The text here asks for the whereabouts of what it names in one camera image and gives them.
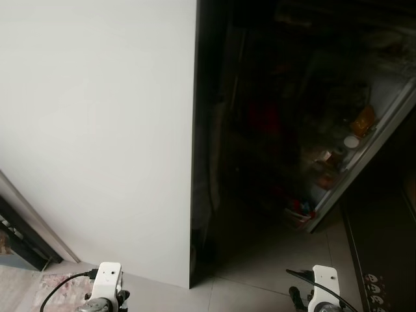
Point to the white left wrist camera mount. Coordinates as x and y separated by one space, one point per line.
107 279

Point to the white lid jar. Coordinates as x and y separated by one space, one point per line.
351 142

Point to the orange snack packet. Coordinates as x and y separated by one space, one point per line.
363 121

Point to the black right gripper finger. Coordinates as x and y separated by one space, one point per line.
297 299

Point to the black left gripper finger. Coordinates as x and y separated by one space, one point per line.
123 297

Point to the black door fridge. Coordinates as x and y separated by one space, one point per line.
260 162

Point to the red flat packet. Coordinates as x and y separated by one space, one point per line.
300 211

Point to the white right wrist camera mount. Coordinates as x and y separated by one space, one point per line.
325 283

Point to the dark floor mat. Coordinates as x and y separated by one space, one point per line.
383 260

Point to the dark sliding door frame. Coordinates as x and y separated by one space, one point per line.
26 227

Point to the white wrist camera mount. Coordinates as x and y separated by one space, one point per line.
325 283
107 279

